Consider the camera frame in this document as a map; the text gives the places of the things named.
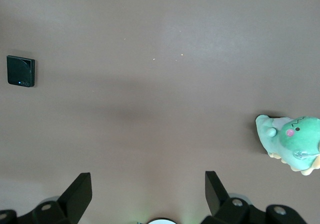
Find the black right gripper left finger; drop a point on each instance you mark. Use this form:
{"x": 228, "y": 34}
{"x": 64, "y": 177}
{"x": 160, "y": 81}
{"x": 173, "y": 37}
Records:
{"x": 75, "y": 199}

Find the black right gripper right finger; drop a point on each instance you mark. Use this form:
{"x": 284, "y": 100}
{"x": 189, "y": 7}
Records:
{"x": 217, "y": 199}

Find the black flip phone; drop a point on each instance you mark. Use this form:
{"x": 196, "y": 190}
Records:
{"x": 20, "y": 70}

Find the green dinosaur plush toy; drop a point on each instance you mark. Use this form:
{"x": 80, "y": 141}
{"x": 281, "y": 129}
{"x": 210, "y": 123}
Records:
{"x": 295, "y": 139}

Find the brown table cover mat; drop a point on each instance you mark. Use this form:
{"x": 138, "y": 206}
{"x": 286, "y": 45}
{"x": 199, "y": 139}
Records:
{"x": 160, "y": 84}

